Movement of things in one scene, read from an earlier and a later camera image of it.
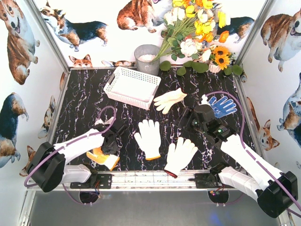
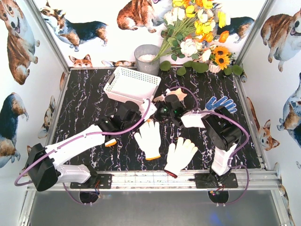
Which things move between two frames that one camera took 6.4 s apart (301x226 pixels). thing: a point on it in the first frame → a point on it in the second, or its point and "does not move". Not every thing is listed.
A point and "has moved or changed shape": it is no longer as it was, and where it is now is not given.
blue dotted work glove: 222,108 does not move
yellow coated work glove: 97,155 has moved or changed shape
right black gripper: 187,117 → 171,103
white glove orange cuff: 149,139 does not move
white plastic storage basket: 132,87 does not move
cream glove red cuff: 178,158 does not move
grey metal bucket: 144,54 does not move
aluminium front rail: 154,181 does not move
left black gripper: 116,133 → 135,109
